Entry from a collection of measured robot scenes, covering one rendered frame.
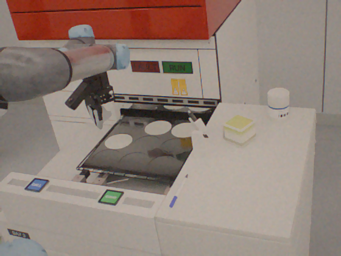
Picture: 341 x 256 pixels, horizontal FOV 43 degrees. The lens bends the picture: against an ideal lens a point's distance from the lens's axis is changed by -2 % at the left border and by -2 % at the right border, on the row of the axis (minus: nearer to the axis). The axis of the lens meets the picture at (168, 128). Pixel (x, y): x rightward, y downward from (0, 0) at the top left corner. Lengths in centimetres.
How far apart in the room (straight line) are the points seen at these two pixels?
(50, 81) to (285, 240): 64
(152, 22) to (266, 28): 164
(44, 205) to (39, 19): 76
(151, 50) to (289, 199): 77
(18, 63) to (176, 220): 54
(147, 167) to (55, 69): 61
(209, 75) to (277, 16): 151
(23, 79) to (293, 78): 249
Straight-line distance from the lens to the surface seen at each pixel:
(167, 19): 150
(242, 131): 132
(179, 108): 168
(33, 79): 92
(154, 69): 165
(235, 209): 114
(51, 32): 176
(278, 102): 144
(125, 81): 174
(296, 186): 121
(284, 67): 315
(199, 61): 158
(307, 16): 301
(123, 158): 151
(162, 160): 146
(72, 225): 134
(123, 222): 122
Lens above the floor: 173
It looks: 31 degrees down
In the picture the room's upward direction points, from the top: 9 degrees counter-clockwise
